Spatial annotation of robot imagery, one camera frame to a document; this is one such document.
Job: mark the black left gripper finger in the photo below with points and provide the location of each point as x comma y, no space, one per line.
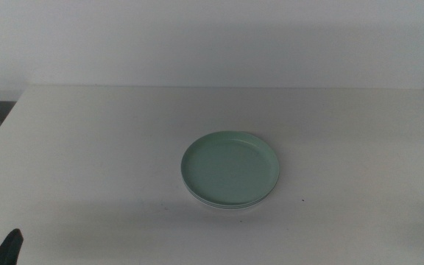
9,248

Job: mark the grey shallow bowl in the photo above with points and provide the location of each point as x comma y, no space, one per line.
230,206

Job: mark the pale green shallow bowl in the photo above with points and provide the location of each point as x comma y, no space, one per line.
230,167

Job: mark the white shallow bowl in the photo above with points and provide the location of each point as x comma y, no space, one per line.
230,208

